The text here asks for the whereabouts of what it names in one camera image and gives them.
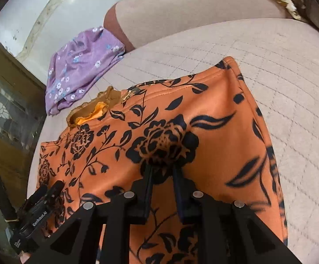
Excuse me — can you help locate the pink quilted sofa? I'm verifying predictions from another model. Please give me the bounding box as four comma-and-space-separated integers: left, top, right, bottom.
27, 0, 319, 264

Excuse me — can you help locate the orange black floral garment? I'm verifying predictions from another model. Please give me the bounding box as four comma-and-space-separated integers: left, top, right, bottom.
38, 57, 288, 263

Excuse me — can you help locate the wooden glass door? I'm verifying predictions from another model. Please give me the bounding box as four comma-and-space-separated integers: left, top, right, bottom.
0, 43, 46, 257

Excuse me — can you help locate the purple floral garment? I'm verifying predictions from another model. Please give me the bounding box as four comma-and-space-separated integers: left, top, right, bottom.
45, 26, 125, 116

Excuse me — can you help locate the person's left hand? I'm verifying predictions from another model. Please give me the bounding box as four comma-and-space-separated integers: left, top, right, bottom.
19, 252, 31, 264

